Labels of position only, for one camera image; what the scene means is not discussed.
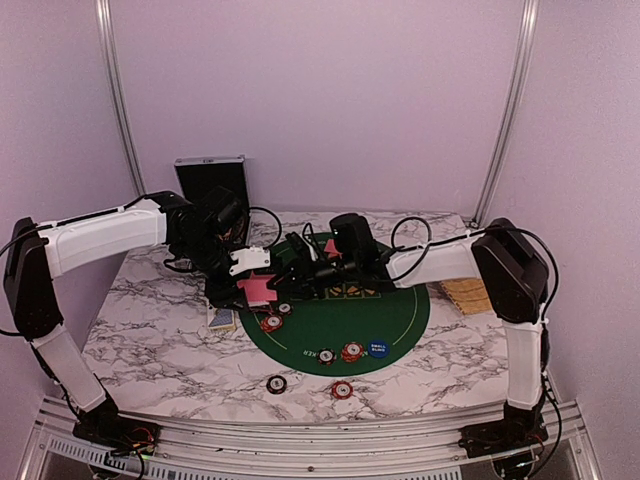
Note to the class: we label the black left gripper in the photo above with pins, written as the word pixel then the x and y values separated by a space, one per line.
pixel 220 294

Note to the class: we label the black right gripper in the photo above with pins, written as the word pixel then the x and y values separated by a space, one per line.
pixel 306 283

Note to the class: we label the red playing card deck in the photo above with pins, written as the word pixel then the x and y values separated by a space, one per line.
pixel 256 290

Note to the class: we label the red card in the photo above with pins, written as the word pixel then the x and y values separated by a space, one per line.
pixel 331 250

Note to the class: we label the blue small blind button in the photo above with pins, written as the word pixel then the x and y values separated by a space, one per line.
pixel 378 349

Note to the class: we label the black orange 100 chip stack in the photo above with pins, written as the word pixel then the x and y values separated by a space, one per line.
pixel 276 384

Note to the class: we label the red beige 5 chip stack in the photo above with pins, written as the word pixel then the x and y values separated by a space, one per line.
pixel 342 390

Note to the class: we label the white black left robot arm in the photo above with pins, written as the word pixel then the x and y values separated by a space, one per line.
pixel 40 255

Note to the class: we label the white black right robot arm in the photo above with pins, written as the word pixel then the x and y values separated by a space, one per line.
pixel 499 266

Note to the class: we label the blue gold card box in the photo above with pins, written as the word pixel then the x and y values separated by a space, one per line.
pixel 219 319

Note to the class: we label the round green poker mat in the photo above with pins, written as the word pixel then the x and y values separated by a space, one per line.
pixel 346 314

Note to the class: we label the aluminium poker chip case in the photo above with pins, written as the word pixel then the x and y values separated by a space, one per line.
pixel 199 175

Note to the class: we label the woven bamboo tray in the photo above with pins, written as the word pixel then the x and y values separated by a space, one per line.
pixel 469 295

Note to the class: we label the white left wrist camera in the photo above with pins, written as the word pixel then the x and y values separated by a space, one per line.
pixel 249 258

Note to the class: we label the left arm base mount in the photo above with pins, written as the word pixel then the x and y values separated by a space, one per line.
pixel 121 434

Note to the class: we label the left aluminium frame post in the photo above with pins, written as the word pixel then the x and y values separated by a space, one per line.
pixel 116 89

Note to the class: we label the aluminium frame post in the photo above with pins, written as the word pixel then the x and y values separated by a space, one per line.
pixel 515 91
pixel 116 89

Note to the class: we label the front aluminium rail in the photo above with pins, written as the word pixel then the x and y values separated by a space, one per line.
pixel 416 447

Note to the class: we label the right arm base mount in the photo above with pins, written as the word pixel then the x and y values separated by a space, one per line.
pixel 497 437

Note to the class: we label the right aluminium frame post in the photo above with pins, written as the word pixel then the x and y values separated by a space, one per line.
pixel 515 91

